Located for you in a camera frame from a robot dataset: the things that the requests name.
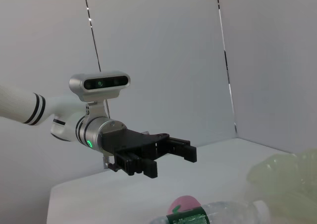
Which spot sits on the pale green glass fruit plate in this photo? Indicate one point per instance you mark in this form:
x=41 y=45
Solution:
x=287 y=177

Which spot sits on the pink peach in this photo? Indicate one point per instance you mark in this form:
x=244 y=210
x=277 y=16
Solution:
x=184 y=204

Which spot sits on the clear green-label water bottle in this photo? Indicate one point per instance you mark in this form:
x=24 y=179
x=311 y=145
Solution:
x=223 y=212

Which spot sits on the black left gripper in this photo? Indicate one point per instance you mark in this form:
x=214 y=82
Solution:
x=128 y=141

